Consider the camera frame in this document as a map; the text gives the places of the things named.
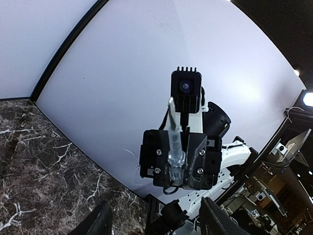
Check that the clear handle screwdriver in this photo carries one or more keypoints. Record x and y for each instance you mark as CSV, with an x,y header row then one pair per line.
x,y
176,155

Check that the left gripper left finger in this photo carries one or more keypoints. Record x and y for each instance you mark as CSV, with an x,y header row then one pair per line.
x,y
98,221

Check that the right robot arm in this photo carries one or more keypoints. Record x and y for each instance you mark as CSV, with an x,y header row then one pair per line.
x,y
211,120

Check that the right black frame post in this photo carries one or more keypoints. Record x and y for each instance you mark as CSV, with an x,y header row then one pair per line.
x,y
64,47

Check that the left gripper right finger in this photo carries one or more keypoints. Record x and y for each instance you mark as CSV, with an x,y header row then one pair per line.
x,y
213,221

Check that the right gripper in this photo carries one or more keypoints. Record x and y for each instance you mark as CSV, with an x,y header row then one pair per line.
x,y
202,164

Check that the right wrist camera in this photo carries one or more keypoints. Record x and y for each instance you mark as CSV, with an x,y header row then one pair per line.
x,y
186,90

